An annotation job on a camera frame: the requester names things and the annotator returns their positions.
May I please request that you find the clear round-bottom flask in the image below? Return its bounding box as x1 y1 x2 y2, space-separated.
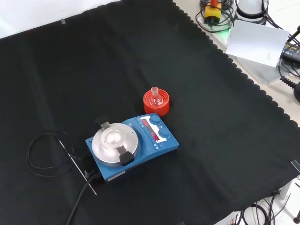
150 86 163 107

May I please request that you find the blue-base heater with steel plate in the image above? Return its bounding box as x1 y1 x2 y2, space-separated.
85 113 180 183

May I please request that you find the black bench cloth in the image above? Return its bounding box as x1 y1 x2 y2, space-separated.
0 0 300 225

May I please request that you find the steel temperature probe rod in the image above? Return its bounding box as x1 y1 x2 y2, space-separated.
57 136 98 196

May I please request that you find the yellow stop button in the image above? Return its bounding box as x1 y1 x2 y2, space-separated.
204 0 223 24

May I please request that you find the pale white board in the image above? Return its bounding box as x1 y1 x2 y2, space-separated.
225 19 291 68

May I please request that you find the black power adapter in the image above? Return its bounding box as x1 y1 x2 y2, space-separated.
280 41 300 63

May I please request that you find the orange flask support ring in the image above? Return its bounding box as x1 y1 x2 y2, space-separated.
143 89 171 117

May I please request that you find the black cable bundle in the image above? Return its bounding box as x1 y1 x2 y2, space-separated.
195 0 235 34

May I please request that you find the thick black power cable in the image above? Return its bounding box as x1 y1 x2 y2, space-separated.
65 170 102 225

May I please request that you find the thin black probe cable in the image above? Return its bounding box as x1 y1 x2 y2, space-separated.
26 128 82 178

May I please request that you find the black coiled cable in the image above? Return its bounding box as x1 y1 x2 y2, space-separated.
279 75 300 104

